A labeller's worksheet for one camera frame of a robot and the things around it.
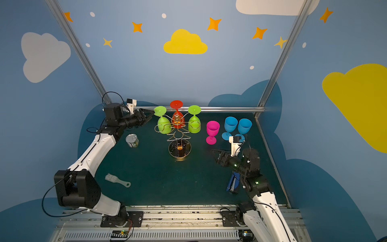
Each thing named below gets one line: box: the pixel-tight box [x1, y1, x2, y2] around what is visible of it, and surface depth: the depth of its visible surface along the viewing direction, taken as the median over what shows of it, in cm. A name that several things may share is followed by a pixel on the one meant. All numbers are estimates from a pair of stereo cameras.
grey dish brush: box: [104, 173, 132, 189], surface depth 88 cm
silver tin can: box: [125, 133, 140, 149], surface depth 102 cm
